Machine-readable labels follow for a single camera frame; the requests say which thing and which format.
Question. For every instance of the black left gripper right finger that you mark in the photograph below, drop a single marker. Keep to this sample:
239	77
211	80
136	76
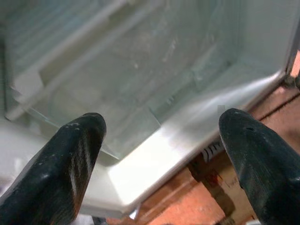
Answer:
264	168

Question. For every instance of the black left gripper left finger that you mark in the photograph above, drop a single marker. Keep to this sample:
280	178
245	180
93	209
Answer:
51	173

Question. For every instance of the glass fridge shelf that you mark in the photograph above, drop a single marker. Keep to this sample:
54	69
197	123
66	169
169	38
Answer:
82	91

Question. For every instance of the brown cardboard sheet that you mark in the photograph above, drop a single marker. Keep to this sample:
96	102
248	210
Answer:
230	187

